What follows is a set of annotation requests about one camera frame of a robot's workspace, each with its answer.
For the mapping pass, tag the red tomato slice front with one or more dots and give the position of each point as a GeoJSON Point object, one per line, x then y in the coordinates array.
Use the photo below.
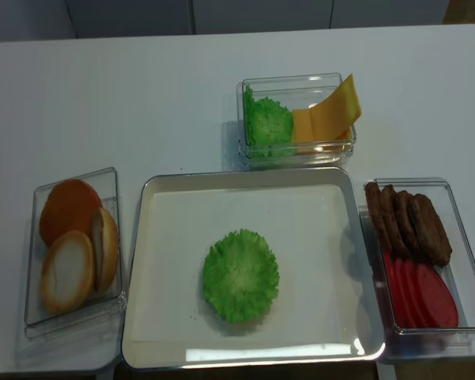
{"type": "Point", "coordinates": [435, 300]}

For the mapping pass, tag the clear lettuce cheese container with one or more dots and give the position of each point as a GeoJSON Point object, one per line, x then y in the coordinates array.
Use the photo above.
{"type": "Point", "coordinates": [295, 92]}

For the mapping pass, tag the folded yellow cheese slice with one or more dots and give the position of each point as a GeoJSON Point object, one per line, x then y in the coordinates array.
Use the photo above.
{"type": "Point", "coordinates": [303, 132]}

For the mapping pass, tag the tall yellow cheese slice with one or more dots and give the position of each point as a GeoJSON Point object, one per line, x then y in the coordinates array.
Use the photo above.
{"type": "Point", "coordinates": [331, 118]}

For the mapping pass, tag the green lettuce in container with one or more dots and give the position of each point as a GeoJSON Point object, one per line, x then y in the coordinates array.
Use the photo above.
{"type": "Point", "coordinates": [269, 126]}

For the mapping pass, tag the silver metal tray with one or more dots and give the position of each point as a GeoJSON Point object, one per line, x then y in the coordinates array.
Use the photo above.
{"type": "Point", "coordinates": [153, 354]}

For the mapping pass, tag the white paper tray liner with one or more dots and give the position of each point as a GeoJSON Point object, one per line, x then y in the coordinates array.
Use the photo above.
{"type": "Point", "coordinates": [320, 296]}

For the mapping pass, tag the green lettuce leaf on tray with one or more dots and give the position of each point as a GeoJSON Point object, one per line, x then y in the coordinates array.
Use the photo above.
{"type": "Point", "coordinates": [240, 277]}

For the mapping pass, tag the brown patty far left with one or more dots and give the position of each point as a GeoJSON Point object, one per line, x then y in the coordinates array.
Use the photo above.
{"type": "Point", "coordinates": [373, 194]}

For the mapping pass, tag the brown patty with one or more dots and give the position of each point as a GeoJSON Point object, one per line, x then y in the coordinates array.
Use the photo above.
{"type": "Point", "coordinates": [430, 232]}
{"type": "Point", "coordinates": [390, 220]}
{"type": "Point", "coordinates": [373, 194]}
{"type": "Point", "coordinates": [405, 226]}

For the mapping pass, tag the bun half standing upright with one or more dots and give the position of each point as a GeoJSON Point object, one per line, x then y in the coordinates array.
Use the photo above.
{"type": "Point", "coordinates": [105, 247]}

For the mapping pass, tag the orange top bun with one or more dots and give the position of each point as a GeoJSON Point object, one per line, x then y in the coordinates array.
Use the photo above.
{"type": "Point", "coordinates": [69, 206]}

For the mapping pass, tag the clear bun container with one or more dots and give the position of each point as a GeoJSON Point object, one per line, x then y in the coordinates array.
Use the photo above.
{"type": "Point", "coordinates": [100, 308]}

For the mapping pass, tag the bun half cut side up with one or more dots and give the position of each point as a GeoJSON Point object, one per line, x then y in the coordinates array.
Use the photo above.
{"type": "Point", "coordinates": [68, 271]}

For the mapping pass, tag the brown patty front right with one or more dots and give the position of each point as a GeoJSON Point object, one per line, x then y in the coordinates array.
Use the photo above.
{"type": "Point", "coordinates": [430, 232]}

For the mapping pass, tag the clear patty tomato container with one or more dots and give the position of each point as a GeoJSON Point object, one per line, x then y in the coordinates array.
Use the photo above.
{"type": "Point", "coordinates": [458, 275]}

